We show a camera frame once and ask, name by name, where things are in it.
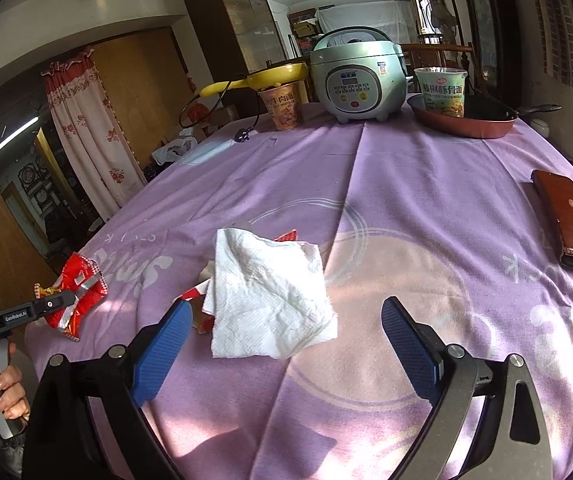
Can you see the red plastic bag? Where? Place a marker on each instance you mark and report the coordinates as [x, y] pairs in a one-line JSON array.
[[197, 112]]

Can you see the brown leather phone case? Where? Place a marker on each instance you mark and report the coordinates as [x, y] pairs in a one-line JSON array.
[[569, 220]]

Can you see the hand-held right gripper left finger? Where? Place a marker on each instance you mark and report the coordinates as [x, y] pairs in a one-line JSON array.
[[161, 355]]

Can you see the tall dark wooden cabinet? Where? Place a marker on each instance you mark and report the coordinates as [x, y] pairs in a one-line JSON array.
[[486, 25]]

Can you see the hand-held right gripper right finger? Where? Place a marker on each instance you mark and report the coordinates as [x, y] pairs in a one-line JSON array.
[[411, 355]]

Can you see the shelf with boxes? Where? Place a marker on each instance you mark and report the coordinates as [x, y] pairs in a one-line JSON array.
[[304, 27]]

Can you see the white paper tissue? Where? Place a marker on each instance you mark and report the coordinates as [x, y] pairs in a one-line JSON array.
[[271, 290]]

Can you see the red frying pan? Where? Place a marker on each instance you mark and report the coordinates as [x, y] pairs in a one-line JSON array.
[[466, 125]]

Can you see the white plastic bag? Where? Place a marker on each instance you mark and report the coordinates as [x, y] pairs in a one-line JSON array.
[[174, 152]]

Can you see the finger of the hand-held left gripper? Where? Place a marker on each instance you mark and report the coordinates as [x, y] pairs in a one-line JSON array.
[[51, 305]]

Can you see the purple printed tablecloth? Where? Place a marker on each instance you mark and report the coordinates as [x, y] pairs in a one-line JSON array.
[[416, 240]]

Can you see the red silver snack wrapper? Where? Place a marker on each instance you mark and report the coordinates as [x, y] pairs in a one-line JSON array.
[[84, 280]]

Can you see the white ceramic jar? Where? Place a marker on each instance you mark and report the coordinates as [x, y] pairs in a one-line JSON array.
[[540, 126]]

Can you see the white hanging sheet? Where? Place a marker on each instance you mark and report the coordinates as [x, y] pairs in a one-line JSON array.
[[366, 17]]

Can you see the pale green rice cooker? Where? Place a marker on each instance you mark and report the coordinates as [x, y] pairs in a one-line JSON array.
[[356, 80]]

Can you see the red white packet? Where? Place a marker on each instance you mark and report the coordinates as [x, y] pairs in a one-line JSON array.
[[192, 293]]

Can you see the standing fan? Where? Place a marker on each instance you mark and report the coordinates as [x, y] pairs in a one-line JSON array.
[[439, 15]]

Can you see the pink floral curtain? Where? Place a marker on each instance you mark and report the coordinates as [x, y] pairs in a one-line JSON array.
[[91, 135]]

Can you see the green instant noodle cup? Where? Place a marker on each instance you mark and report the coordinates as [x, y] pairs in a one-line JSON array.
[[441, 92]]

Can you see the wooden glass door cabinet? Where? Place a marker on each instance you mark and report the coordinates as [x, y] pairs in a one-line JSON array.
[[246, 30]]

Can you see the brown instant noodle cup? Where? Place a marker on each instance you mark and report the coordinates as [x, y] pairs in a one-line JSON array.
[[281, 107]]

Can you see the wooden chair back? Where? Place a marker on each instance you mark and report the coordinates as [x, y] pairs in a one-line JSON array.
[[436, 51]]

